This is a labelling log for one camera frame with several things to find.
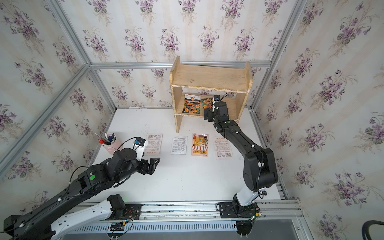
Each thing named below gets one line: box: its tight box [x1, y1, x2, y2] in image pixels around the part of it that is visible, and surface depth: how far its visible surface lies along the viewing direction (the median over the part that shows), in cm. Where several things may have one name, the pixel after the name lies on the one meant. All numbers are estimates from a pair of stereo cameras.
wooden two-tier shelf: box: [169, 56, 253, 133], surface depth 77 cm
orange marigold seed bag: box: [201, 97, 213, 110], surface depth 95 cm
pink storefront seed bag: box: [191, 133, 209, 157], surface depth 100 cm
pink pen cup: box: [101, 133, 124, 155], surface depth 90 cm
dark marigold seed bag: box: [182, 94, 201, 114], surface depth 95 cm
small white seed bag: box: [170, 136, 188, 155], surface depth 100 cm
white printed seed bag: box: [214, 137, 233, 160], surface depth 97 cm
